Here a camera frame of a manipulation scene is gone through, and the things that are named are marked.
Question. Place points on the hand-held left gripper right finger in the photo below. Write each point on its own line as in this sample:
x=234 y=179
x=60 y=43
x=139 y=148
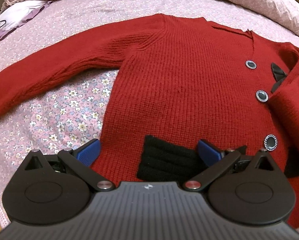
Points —
x=209 y=155

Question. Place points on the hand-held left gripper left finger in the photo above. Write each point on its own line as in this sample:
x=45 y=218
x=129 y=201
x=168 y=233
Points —
x=88 y=153

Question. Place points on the red knitted cardigan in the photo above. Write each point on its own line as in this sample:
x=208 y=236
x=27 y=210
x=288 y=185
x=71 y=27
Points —
x=177 y=80

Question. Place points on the pink floral bed sheet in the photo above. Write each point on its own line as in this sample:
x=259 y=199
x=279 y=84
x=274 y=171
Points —
x=52 y=42

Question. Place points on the white and lilac pillow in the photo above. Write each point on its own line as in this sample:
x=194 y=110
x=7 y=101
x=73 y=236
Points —
x=22 y=12

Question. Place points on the pink floral duvet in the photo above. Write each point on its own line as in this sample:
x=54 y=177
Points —
x=239 y=0

